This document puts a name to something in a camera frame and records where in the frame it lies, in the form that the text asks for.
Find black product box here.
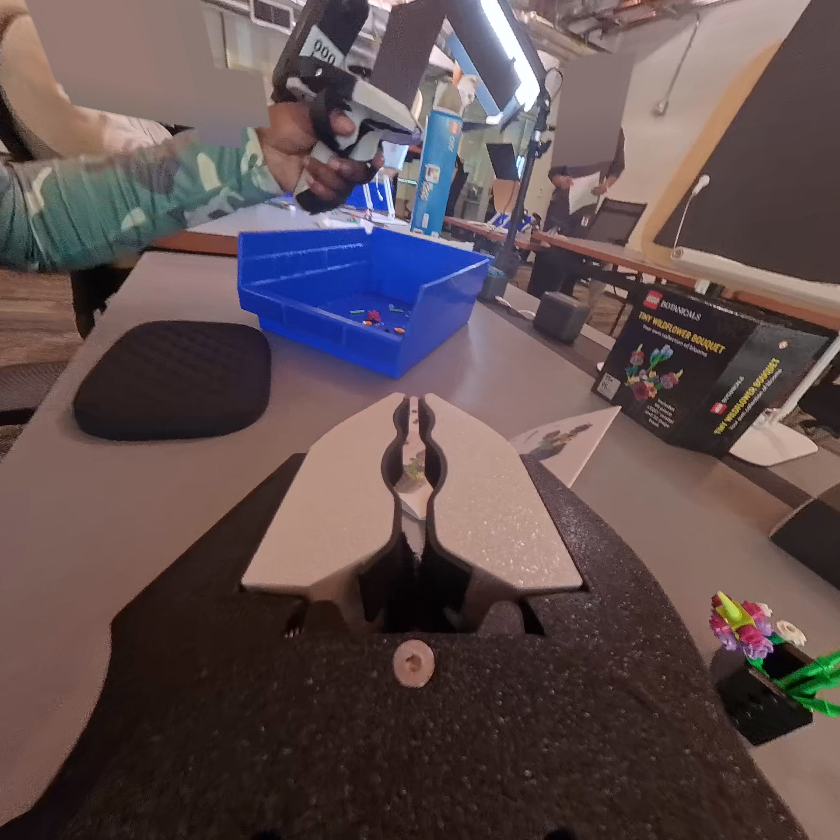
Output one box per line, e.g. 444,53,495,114
591,287,836,459

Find LEGO flower bouquet in pot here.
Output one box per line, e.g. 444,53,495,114
709,588,840,749

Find pile of toy brick pieces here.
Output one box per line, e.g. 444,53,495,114
348,305,410,336

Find black wrist rest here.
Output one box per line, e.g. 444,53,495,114
73,321,274,442

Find instruction booklet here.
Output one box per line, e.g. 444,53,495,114
394,405,623,523

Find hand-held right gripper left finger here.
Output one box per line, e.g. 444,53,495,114
243,392,418,628

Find wooden background desk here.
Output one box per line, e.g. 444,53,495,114
440,214,840,336

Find black device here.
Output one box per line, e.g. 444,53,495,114
533,290,593,346

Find black desk lamp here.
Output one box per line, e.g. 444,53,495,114
374,0,565,303

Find blue printed carton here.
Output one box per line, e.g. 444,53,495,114
410,108,466,240

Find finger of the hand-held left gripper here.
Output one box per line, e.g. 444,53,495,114
283,69,424,148

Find blue storage bin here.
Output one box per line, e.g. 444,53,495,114
237,229,492,380

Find flat black box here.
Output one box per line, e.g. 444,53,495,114
768,482,840,589

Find person's left forearm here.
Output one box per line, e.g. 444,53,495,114
0,125,283,274

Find grey desk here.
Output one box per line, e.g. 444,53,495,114
0,250,840,840

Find person's left hand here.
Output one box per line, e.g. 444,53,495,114
254,100,388,208

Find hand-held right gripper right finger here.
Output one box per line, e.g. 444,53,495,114
418,392,585,628

